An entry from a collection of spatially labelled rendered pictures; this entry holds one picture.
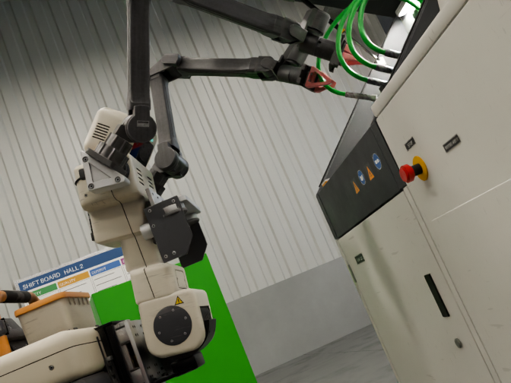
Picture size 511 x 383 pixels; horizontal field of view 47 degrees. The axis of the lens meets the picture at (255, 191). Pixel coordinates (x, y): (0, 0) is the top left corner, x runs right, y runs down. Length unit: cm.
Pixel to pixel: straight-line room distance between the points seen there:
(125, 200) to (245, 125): 707
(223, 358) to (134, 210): 316
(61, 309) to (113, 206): 31
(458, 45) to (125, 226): 107
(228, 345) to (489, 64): 407
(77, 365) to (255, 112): 752
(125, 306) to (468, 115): 392
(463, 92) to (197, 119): 775
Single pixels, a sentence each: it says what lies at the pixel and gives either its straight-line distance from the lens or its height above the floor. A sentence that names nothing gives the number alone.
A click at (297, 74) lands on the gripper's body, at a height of 131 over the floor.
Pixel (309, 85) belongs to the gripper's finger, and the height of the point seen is 125.
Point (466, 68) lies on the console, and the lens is 98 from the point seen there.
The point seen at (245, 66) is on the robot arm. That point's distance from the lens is 202.
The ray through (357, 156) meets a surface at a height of 92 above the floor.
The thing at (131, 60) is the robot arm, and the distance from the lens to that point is 161.
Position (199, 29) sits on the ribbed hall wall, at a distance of 936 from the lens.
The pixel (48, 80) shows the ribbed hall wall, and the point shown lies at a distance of 896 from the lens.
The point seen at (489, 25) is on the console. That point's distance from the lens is 91.
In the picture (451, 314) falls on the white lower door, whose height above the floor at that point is 50.
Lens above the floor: 65
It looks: 11 degrees up
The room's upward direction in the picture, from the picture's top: 23 degrees counter-clockwise
